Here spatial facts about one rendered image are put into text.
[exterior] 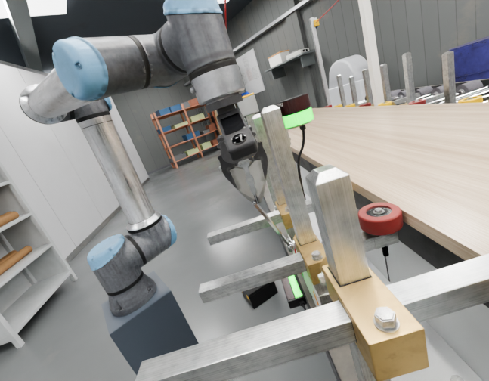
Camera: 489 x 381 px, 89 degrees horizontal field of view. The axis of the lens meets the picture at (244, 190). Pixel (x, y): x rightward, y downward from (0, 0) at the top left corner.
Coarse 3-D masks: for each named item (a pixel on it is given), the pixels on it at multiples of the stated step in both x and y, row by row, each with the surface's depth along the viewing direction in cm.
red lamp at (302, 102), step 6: (306, 96) 45; (288, 102) 45; (294, 102) 44; (300, 102) 44; (306, 102) 45; (282, 108) 46; (288, 108) 45; (294, 108) 45; (300, 108) 45; (282, 114) 47
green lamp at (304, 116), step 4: (308, 108) 46; (300, 112) 45; (304, 112) 45; (308, 112) 46; (284, 116) 46; (288, 116) 46; (292, 116) 45; (296, 116) 45; (300, 116) 45; (304, 116) 45; (308, 116) 46; (312, 116) 47; (284, 120) 47; (288, 120) 46; (292, 120) 46; (296, 120) 46; (300, 120) 45; (304, 120) 46; (308, 120) 46; (284, 124) 47; (288, 124) 47; (292, 124) 46; (296, 124) 46; (300, 124) 46
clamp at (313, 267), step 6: (294, 240) 58; (318, 240) 54; (300, 246) 55; (306, 246) 54; (312, 246) 53; (318, 246) 52; (300, 252) 53; (306, 252) 52; (324, 252) 50; (306, 258) 50; (306, 264) 49; (312, 264) 48; (318, 264) 48; (312, 270) 48; (318, 270) 49; (312, 276) 49; (312, 282) 49; (318, 282) 49
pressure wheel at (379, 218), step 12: (372, 204) 54; (384, 204) 52; (360, 216) 51; (372, 216) 50; (384, 216) 48; (396, 216) 47; (372, 228) 49; (384, 228) 48; (396, 228) 48; (384, 252) 54
